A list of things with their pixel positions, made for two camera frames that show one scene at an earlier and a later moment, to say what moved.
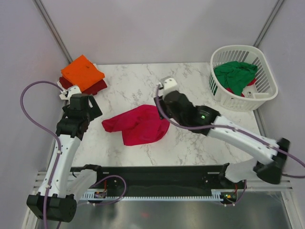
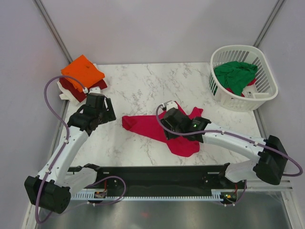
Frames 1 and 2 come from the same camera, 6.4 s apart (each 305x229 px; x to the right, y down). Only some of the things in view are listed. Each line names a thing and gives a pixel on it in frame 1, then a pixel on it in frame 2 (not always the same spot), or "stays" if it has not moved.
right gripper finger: (160, 115) → (170, 135)
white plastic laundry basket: (241, 77) stays
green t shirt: (235, 75) stays
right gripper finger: (162, 103) → (195, 137)
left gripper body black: (66, 109) → (97, 115)
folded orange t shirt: (82, 72) stays
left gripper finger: (94, 111) → (106, 116)
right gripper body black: (173, 117) → (167, 126)
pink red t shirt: (141, 124) → (147, 125)
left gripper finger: (95, 109) → (110, 113)
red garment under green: (253, 82) stays
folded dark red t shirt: (92, 90) stays
